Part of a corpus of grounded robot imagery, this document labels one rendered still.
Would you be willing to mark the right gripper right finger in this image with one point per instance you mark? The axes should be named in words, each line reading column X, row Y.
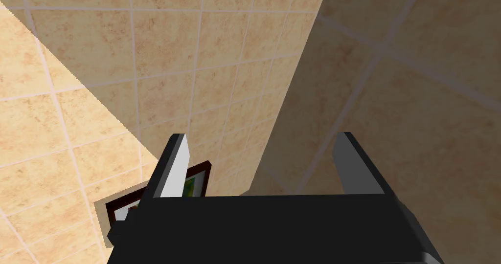
column 358, row 170

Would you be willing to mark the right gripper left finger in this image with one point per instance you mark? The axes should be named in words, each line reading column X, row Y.
column 172, row 170

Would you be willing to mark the dark framed wall picture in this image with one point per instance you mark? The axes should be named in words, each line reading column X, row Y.
column 195, row 180

